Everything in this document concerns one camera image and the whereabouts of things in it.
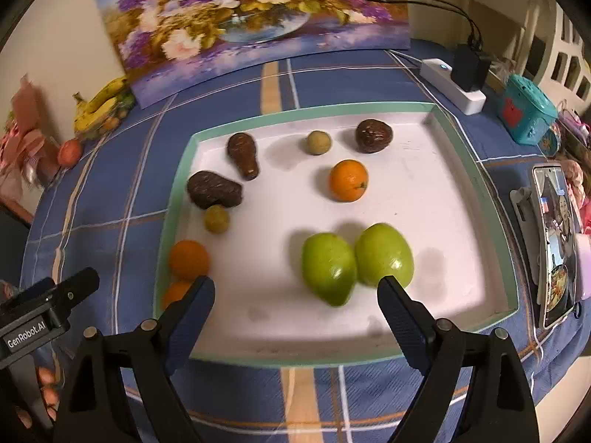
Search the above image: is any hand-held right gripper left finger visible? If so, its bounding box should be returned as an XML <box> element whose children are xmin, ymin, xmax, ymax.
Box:
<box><xmin>53</xmin><ymin>275</ymin><xmax>216</xmax><ymax>443</ymax></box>

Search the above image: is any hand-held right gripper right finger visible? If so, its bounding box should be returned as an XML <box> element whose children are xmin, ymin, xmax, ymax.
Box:
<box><xmin>378</xmin><ymin>275</ymin><xmax>541</xmax><ymax>443</ymax></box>

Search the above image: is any green mango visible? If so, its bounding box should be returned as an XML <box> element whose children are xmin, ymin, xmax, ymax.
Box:
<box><xmin>301</xmin><ymin>233</ymin><xmax>358</xmax><ymax>306</ymax></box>
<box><xmin>355</xmin><ymin>223</ymin><xmax>415</xmax><ymax>289</ymax></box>

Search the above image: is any white tray with teal rim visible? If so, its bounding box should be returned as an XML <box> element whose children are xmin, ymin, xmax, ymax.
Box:
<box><xmin>154</xmin><ymin>102</ymin><xmax>520</xmax><ymax>367</ymax></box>

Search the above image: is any brown pear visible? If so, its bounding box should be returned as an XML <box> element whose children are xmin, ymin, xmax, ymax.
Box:
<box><xmin>226</xmin><ymin>132</ymin><xmax>259</xmax><ymax>181</ymax></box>

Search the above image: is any brown wrinkled round fruit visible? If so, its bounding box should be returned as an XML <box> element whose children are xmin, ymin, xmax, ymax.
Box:
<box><xmin>355</xmin><ymin>119</ymin><xmax>394</xmax><ymax>154</ymax></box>

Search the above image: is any cluster of small brown fruits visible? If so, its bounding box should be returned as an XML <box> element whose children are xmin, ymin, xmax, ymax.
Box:
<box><xmin>99</xmin><ymin>97</ymin><xmax>138</xmax><ymax>132</ymax></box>

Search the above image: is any person's left hand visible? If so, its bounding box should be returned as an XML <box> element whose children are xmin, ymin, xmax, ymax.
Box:
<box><xmin>14</xmin><ymin>366</ymin><xmax>62</xmax><ymax>430</ymax></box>

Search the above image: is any plain orange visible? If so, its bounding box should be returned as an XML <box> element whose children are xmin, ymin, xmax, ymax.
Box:
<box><xmin>161</xmin><ymin>279</ymin><xmax>195</xmax><ymax>310</ymax></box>
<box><xmin>167</xmin><ymin>239</ymin><xmax>211</xmax><ymax>281</ymax></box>

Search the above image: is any small yellow-green round fruit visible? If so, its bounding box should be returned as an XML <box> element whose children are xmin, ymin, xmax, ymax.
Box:
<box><xmin>204</xmin><ymin>205</ymin><xmax>230</xmax><ymax>234</ymax></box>

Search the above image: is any brown avocado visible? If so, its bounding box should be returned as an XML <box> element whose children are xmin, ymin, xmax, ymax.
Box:
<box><xmin>187</xmin><ymin>171</ymin><xmax>243</xmax><ymax>209</ymax></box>

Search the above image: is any blue plaid tablecloth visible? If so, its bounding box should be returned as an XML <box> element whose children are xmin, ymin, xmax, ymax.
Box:
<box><xmin>18</xmin><ymin>39</ymin><xmax>591</xmax><ymax>443</ymax></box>

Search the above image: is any orange with stem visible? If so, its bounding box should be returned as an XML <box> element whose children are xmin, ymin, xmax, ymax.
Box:
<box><xmin>329</xmin><ymin>159</ymin><xmax>369</xmax><ymax>202</ymax></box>

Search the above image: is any smartphone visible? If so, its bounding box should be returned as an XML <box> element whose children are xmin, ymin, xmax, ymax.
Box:
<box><xmin>532</xmin><ymin>165</ymin><xmax>578</xmax><ymax>328</ymax></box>

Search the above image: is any red apple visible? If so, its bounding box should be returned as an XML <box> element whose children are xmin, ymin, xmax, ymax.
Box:
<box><xmin>58</xmin><ymin>140</ymin><xmax>84</xmax><ymax>167</ymax></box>

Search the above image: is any pink paper bouquet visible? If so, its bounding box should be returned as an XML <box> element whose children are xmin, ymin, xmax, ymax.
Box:
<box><xmin>0</xmin><ymin>74</ymin><xmax>61</xmax><ymax>190</ymax></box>

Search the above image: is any tan round fruit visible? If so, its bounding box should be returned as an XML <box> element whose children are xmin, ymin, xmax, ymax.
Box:
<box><xmin>305</xmin><ymin>130</ymin><xmax>332</xmax><ymax>155</ymax></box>

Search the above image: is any pile of small toys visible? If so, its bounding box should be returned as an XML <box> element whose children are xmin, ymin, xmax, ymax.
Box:
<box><xmin>540</xmin><ymin>102</ymin><xmax>591</xmax><ymax>236</ymax></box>

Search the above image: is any bunch of bananas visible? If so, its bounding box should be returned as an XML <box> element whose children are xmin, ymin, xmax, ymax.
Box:
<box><xmin>73</xmin><ymin>76</ymin><xmax>136</xmax><ymax>137</ymax></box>

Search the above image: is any teal box with red patch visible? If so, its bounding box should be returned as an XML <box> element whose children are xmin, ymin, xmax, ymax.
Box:
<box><xmin>498</xmin><ymin>74</ymin><xmax>559</xmax><ymax>145</ymax></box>

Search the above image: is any white power strip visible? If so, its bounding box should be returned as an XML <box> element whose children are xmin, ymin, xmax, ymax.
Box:
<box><xmin>419</xmin><ymin>58</ymin><xmax>487</xmax><ymax>115</ymax></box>

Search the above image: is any black charger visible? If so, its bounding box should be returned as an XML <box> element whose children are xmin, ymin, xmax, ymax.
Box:
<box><xmin>451</xmin><ymin>45</ymin><xmax>491</xmax><ymax>92</ymax></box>

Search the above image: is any flower painting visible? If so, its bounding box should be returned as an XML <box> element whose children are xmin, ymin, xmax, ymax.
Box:
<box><xmin>91</xmin><ymin>0</ymin><xmax>411</xmax><ymax>109</ymax></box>

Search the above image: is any white chair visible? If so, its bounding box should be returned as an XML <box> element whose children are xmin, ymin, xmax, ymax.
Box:
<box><xmin>508</xmin><ymin>0</ymin><xmax>591</xmax><ymax>102</ymax></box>

